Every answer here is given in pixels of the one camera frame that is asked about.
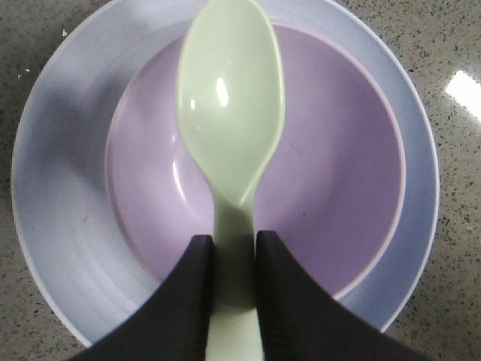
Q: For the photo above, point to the lilac plastic bowl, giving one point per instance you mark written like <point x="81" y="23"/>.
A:
<point x="333" y="191"/>

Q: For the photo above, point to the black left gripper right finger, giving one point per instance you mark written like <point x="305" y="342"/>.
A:
<point x="300" y="321"/>

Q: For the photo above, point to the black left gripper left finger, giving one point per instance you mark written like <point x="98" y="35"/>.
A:
<point x="173" y="323"/>

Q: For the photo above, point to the light blue plastic plate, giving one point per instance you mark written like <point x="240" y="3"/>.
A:
<point x="64" y="222"/>

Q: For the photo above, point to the pale green plastic spoon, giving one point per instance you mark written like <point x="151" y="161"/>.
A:
<point x="230" y="113"/>

